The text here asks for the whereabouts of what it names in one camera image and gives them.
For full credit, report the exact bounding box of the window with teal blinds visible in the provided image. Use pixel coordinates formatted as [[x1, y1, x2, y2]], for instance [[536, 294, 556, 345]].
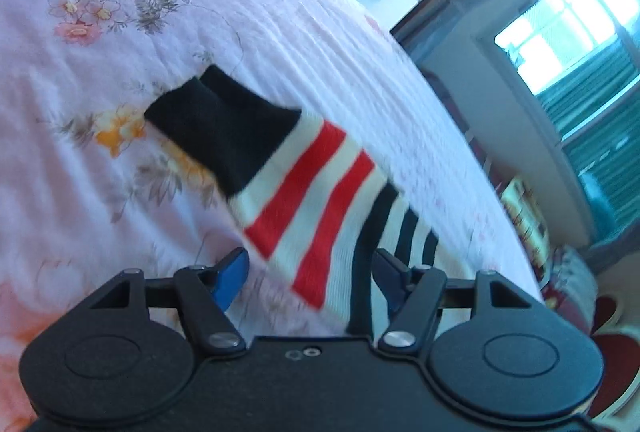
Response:
[[492, 0, 640, 233]]

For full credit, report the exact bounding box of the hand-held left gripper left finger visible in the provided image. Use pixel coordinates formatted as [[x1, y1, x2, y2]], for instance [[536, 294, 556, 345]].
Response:
[[89, 247, 250, 359]]

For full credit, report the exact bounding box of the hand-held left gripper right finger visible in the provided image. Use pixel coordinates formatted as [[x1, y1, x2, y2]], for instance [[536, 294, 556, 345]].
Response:
[[374, 248, 532, 356]]

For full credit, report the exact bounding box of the striped sock with black cuff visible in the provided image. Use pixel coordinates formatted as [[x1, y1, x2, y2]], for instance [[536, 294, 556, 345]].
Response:
[[143, 64, 481, 338]]

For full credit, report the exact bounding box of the pink floral bed sheet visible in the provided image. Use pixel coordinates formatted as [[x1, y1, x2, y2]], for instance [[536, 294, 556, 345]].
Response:
[[0, 0, 546, 432]]

